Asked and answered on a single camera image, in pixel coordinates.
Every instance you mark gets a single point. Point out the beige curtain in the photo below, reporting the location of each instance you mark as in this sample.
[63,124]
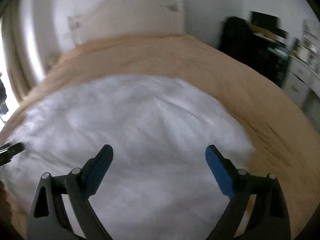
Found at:
[21,53]

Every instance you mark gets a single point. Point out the white bed headboard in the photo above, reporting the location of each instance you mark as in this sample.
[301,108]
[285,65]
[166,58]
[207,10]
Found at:
[112,18]

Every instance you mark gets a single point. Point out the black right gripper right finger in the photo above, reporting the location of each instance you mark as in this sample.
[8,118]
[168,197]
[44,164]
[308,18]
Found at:
[269,218]

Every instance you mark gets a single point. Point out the black shelf unit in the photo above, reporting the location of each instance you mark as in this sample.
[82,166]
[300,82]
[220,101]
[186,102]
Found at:
[259,43]

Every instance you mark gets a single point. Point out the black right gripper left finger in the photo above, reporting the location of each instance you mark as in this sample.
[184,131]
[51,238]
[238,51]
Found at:
[48,217]

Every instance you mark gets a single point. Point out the white drawer cabinet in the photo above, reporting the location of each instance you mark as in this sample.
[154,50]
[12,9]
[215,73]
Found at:
[302,80]

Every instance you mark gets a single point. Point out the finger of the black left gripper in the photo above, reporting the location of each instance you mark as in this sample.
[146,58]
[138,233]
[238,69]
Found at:
[9,150]

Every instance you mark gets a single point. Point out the mustard yellow bedspread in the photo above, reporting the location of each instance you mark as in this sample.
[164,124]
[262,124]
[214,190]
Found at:
[285,141]

